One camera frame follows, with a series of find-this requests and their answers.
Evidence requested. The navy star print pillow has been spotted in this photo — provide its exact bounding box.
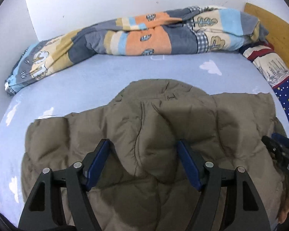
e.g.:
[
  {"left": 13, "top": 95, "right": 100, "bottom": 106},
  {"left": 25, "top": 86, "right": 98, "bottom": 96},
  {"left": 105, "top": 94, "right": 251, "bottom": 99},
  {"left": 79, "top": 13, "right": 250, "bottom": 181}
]
[{"left": 238, "top": 41, "right": 289, "bottom": 137}]

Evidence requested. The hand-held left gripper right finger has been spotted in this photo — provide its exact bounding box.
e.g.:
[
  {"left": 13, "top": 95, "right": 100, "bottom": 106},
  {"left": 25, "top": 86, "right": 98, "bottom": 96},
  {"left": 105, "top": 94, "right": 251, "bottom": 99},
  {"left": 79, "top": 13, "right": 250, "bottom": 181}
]
[{"left": 177, "top": 138, "right": 271, "bottom": 231}]

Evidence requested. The light blue bed sheet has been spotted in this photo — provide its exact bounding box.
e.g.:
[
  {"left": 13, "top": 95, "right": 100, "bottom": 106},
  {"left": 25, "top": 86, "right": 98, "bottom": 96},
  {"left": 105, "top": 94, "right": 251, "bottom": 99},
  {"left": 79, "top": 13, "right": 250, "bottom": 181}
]
[{"left": 0, "top": 52, "right": 289, "bottom": 222}]

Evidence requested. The patchwork quilt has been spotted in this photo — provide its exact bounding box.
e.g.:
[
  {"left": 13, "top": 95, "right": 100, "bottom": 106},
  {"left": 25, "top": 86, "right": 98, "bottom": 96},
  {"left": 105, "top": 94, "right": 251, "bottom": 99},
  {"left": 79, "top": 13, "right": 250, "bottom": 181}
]
[{"left": 4, "top": 5, "right": 269, "bottom": 95}]

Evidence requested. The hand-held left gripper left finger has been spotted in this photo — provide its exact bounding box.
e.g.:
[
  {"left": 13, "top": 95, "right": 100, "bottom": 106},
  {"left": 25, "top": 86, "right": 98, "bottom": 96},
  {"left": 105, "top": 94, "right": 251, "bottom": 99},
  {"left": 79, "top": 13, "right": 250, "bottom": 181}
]
[{"left": 18, "top": 138, "right": 110, "bottom": 231}]

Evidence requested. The olive puffer jacket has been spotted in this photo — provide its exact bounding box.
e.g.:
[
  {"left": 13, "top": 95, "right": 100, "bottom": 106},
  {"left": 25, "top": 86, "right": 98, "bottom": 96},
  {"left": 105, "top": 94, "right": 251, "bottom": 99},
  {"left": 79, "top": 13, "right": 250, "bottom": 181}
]
[{"left": 21, "top": 78, "right": 289, "bottom": 231}]

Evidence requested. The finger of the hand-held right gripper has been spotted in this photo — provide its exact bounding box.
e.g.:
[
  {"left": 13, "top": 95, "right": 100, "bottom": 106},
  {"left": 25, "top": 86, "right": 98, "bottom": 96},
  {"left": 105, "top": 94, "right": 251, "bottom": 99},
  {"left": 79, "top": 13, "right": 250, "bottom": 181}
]
[
  {"left": 262, "top": 136, "right": 289, "bottom": 177},
  {"left": 272, "top": 132, "right": 289, "bottom": 152}
]

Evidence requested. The wooden headboard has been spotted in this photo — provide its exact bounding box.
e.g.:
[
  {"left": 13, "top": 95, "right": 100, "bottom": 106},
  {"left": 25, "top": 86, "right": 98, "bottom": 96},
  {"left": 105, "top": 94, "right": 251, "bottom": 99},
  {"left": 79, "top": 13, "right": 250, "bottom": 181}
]
[{"left": 244, "top": 2, "right": 289, "bottom": 75}]

